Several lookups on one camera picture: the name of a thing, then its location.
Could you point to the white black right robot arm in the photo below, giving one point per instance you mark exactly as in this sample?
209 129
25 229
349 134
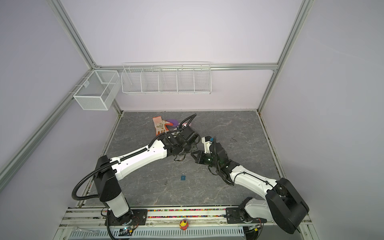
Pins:
283 203

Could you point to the red emergency stop button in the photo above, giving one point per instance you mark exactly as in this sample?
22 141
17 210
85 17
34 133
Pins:
184 224

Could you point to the small white mesh basket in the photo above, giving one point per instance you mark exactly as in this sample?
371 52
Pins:
99 90

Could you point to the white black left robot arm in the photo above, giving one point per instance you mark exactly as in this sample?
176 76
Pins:
106 181

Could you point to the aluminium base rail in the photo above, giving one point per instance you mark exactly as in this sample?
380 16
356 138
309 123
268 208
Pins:
175 223

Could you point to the purple trowel pink handle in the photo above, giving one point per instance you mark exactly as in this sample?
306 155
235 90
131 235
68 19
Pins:
173 123

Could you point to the red white work glove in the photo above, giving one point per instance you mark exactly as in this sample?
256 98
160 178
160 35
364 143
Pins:
161 126

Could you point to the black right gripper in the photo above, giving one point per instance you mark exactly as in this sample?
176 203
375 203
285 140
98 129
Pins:
199 159

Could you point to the long white wire basket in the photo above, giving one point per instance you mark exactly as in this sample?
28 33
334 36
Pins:
166 78

